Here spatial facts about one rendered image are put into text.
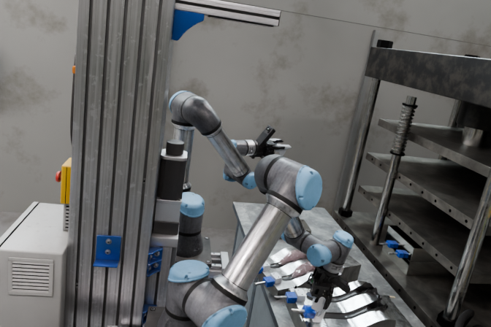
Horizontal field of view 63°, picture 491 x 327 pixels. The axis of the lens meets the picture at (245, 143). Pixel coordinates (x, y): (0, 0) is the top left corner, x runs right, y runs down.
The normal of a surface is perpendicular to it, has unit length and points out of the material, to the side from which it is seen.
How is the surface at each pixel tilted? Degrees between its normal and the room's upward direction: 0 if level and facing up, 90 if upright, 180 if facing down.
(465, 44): 90
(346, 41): 90
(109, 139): 90
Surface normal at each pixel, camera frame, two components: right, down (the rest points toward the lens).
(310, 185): 0.73, 0.18
